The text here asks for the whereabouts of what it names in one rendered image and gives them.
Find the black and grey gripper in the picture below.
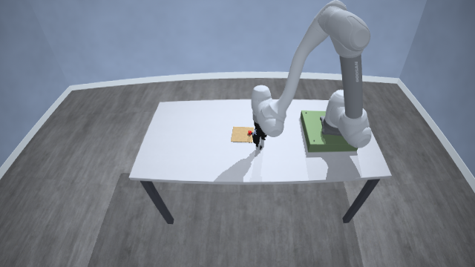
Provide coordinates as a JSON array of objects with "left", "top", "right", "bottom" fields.
[{"left": 251, "top": 122, "right": 267, "bottom": 151}]

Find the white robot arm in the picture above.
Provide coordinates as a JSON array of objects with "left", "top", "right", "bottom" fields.
[{"left": 251, "top": 0, "right": 372, "bottom": 148}]

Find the tan flat mat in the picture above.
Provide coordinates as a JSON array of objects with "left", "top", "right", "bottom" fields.
[{"left": 231, "top": 127, "right": 254, "bottom": 142}]

